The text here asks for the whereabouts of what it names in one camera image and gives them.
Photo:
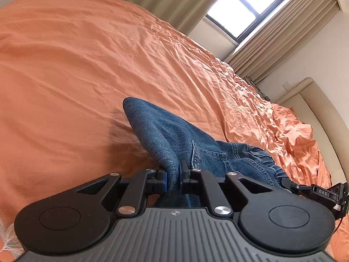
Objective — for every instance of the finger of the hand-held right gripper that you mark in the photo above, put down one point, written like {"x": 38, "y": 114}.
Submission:
{"x": 297, "y": 188}

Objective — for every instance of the orange bed blanket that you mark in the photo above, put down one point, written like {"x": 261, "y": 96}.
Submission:
{"x": 81, "y": 60}

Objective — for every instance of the white wall socket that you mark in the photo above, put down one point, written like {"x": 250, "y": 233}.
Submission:
{"x": 286, "y": 85}

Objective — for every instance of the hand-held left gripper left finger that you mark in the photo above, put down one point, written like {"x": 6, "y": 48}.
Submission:
{"x": 164, "y": 182}

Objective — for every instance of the blue denim pants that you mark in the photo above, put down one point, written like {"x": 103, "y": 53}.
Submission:
{"x": 163, "y": 133}

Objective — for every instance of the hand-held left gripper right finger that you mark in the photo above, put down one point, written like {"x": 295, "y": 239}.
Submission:
{"x": 181, "y": 177}

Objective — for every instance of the cream padded headboard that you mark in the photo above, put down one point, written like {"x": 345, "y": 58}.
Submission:
{"x": 321, "y": 109}

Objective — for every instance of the beige pleated curtain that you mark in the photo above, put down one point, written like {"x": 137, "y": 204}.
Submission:
{"x": 286, "y": 30}
{"x": 169, "y": 0}

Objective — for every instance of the window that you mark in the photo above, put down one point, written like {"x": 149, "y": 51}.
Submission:
{"x": 245, "y": 8}

